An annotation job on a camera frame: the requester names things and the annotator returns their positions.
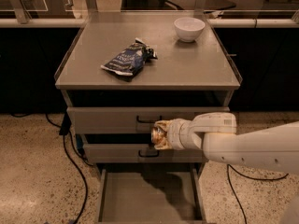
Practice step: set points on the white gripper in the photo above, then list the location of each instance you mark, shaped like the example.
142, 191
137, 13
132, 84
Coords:
177, 133

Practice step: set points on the blue chip bag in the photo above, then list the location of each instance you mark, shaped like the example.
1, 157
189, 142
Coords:
131, 60

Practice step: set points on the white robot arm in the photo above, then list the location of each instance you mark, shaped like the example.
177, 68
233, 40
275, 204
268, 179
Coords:
274, 149

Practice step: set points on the middle grey drawer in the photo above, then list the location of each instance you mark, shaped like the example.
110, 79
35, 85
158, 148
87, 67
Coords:
139, 153

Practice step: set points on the white horizontal rail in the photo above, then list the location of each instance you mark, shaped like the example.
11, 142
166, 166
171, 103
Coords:
216, 23

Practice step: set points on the grey drawer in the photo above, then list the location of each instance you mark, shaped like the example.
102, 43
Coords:
139, 153
150, 195
98, 120

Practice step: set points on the bottom grey drawer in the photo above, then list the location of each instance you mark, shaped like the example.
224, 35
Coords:
150, 195

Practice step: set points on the grey drawer cabinet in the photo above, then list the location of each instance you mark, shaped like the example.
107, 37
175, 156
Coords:
196, 74

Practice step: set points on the top grey drawer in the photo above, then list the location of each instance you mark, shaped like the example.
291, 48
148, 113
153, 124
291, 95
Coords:
98, 120

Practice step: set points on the orange soda can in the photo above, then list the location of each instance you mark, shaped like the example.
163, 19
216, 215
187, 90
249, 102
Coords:
157, 135

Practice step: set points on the white bowl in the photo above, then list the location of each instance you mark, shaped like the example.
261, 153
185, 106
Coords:
188, 29

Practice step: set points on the black power adapter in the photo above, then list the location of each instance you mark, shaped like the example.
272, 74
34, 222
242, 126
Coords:
65, 126

